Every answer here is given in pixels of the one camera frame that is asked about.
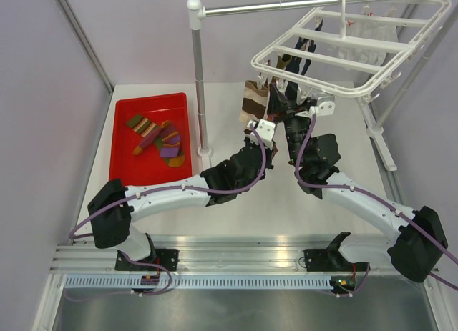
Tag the white slotted cable duct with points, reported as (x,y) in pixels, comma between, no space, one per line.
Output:
(296,282)

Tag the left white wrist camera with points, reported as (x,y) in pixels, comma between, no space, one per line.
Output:
(265,131)

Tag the brown cream striped sock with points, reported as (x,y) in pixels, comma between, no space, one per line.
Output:
(254,105)

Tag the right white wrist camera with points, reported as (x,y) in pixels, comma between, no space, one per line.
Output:
(321,105)

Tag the olive green striped sock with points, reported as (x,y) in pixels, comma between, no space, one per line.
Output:
(138,124)

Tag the red plastic bin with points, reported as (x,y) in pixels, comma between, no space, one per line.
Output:
(148,168)

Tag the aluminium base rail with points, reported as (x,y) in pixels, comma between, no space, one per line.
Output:
(276,255)

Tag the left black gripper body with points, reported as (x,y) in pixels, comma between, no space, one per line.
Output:
(268,158)

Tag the purple striped sock front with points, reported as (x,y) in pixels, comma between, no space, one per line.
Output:
(165,137)

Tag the olive brown patterned sock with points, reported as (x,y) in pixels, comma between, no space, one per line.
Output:
(283,61)

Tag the silver drying rack stand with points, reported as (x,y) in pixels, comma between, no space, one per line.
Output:
(199,95)

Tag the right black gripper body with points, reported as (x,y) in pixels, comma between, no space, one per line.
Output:
(293,124)

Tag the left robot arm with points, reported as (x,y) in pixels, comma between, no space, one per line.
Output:
(115,207)

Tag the white clip sock hanger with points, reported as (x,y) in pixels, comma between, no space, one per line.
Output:
(374,9)

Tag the white fluffy socks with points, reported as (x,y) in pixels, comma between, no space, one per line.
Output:
(367,30)

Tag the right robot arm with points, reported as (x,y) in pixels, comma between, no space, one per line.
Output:
(414,240)

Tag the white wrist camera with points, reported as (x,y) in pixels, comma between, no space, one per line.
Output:
(321,105)
(265,131)

